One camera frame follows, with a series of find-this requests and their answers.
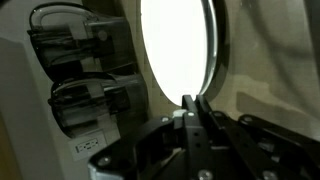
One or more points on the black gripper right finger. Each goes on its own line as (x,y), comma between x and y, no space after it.
(233,146)

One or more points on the white wall outlet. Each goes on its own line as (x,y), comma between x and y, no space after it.
(87,145)

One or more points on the white dinner plate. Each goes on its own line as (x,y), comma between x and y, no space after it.
(215,50)
(173,50)

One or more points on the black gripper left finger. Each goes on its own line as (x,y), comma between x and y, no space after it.
(195,140)

